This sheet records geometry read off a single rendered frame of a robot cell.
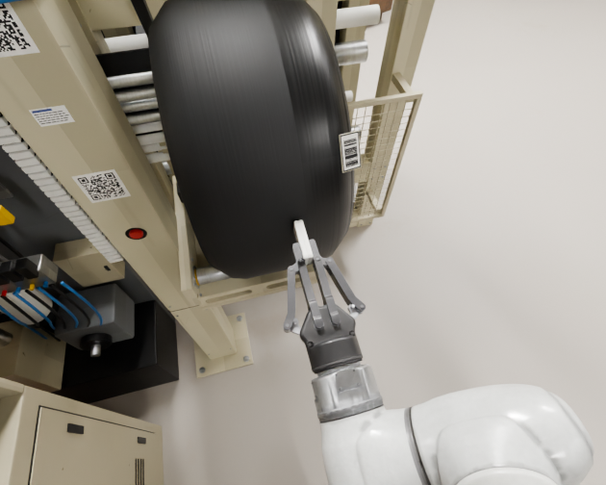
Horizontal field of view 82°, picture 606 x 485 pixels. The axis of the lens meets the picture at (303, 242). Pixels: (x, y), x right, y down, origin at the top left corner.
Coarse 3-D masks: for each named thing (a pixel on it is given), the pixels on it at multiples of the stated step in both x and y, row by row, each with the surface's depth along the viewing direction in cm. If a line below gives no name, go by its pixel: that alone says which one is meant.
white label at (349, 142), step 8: (344, 136) 54; (352, 136) 55; (344, 144) 55; (352, 144) 56; (344, 152) 55; (352, 152) 56; (360, 152) 57; (344, 160) 56; (352, 160) 57; (360, 160) 57; (344, 168) 56; (352, 168) 57
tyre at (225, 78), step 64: (192, 0) 55; (256, 0) 55; (192, 64) 49; (256, 64) 50; (320, 64) 52; (192, 128) 50; (256, 128) 51; (320, 128) 52; (192, 192) 54; (256, 192) 54; (320, 192) 56; (256, 256) 63
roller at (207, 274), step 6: (198, 270) 91; (204, 270) 90; (210, 270) 90; (216, 270) 91; (198, 276) 90; (204, 276) 90; (210, 276) 90; (216, 276) 91; (222, 276) 91; (228, 276) 92; (198, 282) 90; (204, 282) 91; (210, 282) 92
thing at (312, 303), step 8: (304, 264) 54; (304, 272) 54; (304, 280) 53; (304, 288) 53; (312, 288) 53; (312, 296) 52; (312, 304) 51; (312, 312) 51; (320, 320) 50; (320, 328) 50
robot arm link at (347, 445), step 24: (384, 408) 45; (408, 408) 43; (336, 432) 43; (360, 432) 42; (384, 432) 41; (408, 432) 40; (336, 456) 42; (360, 456) 40; (384, 456) 39; (408, 456) 38; (336, 480) 41; (360, 480) 40; (384, 480) 38; (408, 480) 38
